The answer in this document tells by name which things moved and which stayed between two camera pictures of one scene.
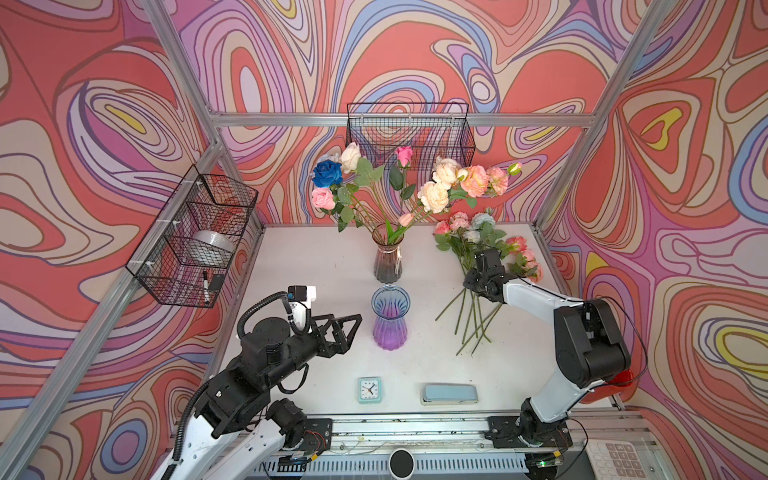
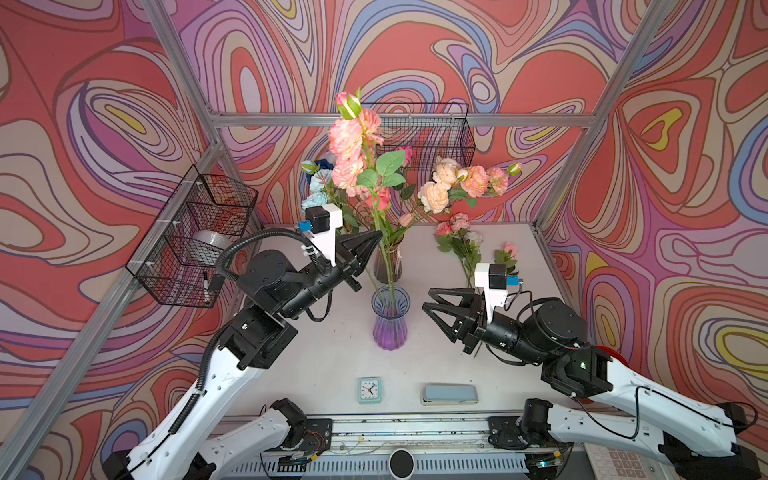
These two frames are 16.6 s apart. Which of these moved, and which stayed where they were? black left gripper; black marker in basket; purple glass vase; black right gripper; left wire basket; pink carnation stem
Moved: black right gripper; black left gripper
Stayed: purple glass vase; black marker in basket; left wire basket; pink carnation stem
